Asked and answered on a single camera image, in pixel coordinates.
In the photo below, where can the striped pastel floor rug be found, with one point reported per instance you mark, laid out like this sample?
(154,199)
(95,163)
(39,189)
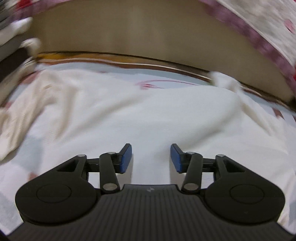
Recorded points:
(115,67)

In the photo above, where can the quilted bear bedspread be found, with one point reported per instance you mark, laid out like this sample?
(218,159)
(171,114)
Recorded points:
(271,21)

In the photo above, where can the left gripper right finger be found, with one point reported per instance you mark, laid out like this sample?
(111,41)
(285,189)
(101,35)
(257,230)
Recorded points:
(191,164)

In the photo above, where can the white waffle garment green trim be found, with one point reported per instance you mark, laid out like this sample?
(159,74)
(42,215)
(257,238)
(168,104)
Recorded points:
(143,120)

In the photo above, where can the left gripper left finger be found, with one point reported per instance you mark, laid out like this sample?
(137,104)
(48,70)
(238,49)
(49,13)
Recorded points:
(112,163)

